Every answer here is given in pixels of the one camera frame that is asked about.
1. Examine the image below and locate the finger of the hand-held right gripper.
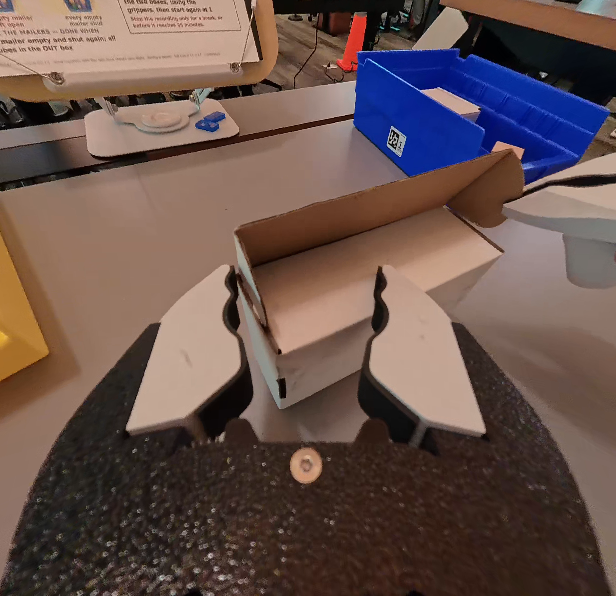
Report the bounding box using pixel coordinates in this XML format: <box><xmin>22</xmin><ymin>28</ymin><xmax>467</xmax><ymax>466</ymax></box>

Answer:
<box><xmin>503</xmin><ymin>187</ymin><xmax>616</xmax><ymax>289</ymax></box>
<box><xmin>522</xmin><ymin>154</ymin><xmax>616</xmax><ymax>196</ymax></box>

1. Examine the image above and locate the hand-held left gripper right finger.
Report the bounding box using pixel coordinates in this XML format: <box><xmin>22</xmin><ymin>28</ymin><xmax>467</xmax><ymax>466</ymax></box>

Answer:
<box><xmin>358</xmin><ymin>265</ymin><xmax>487</xmax><ymax>446</ymax></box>

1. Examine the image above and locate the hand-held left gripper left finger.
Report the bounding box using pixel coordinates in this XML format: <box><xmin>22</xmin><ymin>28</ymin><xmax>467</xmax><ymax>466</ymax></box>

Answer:
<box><xmin>125</xmin><ymin>264</ymin><xmax>254</xmax><ymax>443</ymax></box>

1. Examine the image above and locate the white cardboard mailer box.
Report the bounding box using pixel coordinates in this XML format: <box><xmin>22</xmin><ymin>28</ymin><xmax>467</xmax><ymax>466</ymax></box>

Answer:
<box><xmin>233</xmin><ymin>149</ymin><xmax>525</xmax><ymax>410</ymax></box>

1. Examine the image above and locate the blue plastic bin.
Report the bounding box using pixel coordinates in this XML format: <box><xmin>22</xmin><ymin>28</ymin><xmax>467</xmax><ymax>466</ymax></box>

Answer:
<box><xmin>353</xmin><ymin>48</ymin><xmax>611</xmax><ymax>185</ymax></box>

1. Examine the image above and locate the closed white mailer box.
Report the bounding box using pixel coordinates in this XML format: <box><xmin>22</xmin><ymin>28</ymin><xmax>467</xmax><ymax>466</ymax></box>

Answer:
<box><xmin>421</xmin><ymin>87</ymin><xmax>482</xmax><ymax>123</ymax></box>

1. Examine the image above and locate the pink cube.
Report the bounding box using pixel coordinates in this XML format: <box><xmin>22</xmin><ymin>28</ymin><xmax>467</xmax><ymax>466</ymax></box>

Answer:
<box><xmin>491</xmin><ymin>141</ymin><xmax>525</xmax><ymax>163</ymax></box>

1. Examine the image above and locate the wooden desk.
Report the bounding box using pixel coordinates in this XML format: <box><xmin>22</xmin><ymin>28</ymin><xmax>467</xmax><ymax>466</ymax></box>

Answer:
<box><xmin>439</xmin><ymin>0</ymin><xmax>616</xmax><ymax>53</ymax></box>

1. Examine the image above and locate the yellow plastic bin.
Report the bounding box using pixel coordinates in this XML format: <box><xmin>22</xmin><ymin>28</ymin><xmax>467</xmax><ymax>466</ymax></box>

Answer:
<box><xmin>0</xmin><ymin>235</ymin><xmax>50</xmax><ymax>382</ymax></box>

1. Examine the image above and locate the white panel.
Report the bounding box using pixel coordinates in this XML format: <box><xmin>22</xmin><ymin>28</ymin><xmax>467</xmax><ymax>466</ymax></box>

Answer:
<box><xmin>413</xmin><ymin>7</ymin><xmax>470</xmax><ymax>53</ymax></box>

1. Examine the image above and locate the white stand base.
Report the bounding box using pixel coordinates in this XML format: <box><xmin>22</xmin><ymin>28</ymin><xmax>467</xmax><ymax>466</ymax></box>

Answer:
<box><xmin>84</xmin><ymin>88</ymin><xmax>240</xmax><ymax>158</ymax></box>

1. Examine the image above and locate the orange traffic cone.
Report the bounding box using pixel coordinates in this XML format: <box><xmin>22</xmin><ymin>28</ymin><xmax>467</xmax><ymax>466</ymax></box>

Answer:
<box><xmin>336</xmin><ymin>13</ymin><xmax>367</xmax><ymax>72</ymax></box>

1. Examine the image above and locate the wooden sheet holder board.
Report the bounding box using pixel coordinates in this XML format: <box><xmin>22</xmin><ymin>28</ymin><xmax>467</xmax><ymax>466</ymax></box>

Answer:
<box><xmin>0</xmin><ymin>0</ymin><xmax>279</xmax><ymax>103</ymax></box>

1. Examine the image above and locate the printed instruction sheet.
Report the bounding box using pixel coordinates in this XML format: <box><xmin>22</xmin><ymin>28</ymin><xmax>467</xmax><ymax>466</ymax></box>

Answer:
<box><xmin>0</xmin><ymin>0</ymin><xmax>261</xmax><ymax>77</ymax></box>

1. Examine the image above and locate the black floor cable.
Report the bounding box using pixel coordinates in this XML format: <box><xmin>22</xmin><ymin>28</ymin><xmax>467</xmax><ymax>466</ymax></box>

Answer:
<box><xmin>294</xmin><ymin>25</ymin><xmax>321</xmax><ymax>90</ymax></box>

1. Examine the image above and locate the thin elastic cord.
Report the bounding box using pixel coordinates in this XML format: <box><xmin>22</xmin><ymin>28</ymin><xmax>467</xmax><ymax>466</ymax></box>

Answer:
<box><xmin>230</xmin><ymin>0</ymin><xmax>259</xmax><ymax>73</ymax></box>
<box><xmin>0</xmin><ymin>53</ymin><xmax>65</xmax><ymax>84</ymax></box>

